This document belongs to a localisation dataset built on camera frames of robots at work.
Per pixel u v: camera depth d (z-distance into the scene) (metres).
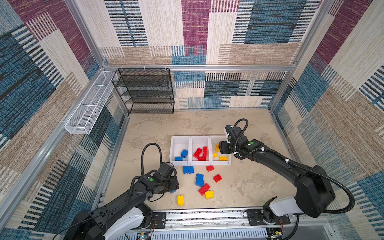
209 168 0.89
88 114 0.94
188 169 0.89
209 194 0.79
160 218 0.74
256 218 0.73
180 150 0.97
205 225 0.73
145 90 1.11
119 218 0.48
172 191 0.82
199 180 0.85
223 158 0.92
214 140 0.95
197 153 0.95
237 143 0.64
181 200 0.78
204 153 0.94
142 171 0.67
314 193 0.42
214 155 0.94
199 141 0.95
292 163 0.48
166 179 0.65
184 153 0.93
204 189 0.82
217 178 0.88
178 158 0.92
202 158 0.92
